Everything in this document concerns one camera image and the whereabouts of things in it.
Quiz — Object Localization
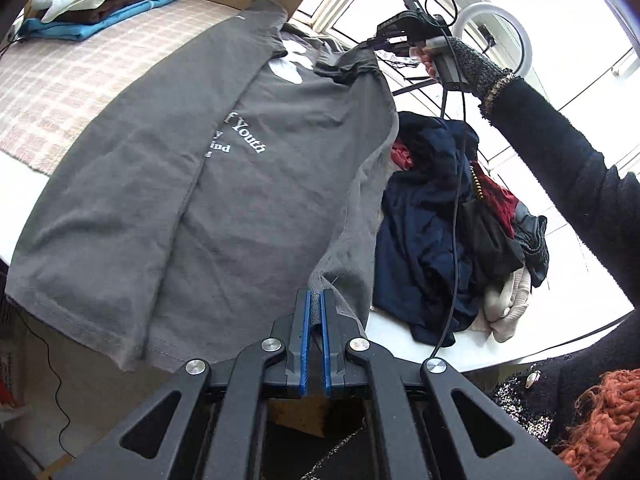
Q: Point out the right forearm black sleeve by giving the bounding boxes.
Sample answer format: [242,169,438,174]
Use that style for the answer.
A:
[450,38,639,306]

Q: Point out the blue folded garment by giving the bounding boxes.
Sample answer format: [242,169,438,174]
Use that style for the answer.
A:
[17,0,177,42]

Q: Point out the navy blue garment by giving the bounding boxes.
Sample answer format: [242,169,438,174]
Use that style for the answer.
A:
[372,112,480,348]

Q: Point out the plaid pink table cloth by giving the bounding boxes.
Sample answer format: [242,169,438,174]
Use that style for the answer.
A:
[0,0,238,174]

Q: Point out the beige garment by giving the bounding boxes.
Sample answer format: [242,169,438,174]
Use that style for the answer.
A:
[470,266,532,344]

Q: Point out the dark grey printed t-shirt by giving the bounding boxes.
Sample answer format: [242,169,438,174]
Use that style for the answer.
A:
[6,0,398,370]

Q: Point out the brown folded garment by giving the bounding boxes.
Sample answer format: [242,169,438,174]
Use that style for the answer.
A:
[53,0,144,25]

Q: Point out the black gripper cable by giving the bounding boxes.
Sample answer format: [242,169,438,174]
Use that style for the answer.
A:
[424,0,469,361]

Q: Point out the orange knitted scarf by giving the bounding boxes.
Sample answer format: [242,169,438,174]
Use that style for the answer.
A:
[559,370,639,479]

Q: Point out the red garment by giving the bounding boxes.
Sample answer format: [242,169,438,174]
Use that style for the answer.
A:
[390,138,520,238]

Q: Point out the person's right hand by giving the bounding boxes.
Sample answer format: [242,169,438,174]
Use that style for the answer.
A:
[409,47,439,81]

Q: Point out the black leather garment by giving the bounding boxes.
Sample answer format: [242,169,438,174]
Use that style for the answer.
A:
[459,200,549,289]

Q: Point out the white ring light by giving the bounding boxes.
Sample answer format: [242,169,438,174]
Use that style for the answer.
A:
[451,2,533,77]

